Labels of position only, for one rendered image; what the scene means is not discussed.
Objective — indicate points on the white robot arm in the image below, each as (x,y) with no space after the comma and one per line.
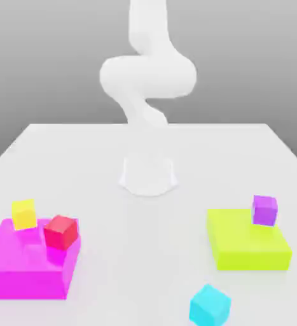
(148,76)

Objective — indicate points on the small red cube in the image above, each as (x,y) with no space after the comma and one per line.
(60,233)

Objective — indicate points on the small purple cube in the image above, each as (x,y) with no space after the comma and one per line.
(264,211)

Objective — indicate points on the small yellow cube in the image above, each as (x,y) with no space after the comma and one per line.
(24,215)

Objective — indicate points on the small cyan cube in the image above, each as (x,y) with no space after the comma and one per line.
(209,305)

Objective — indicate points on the large lime box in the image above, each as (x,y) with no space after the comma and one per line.
(242,244)

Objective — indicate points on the large magenta box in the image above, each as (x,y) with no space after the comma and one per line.
(16,265)

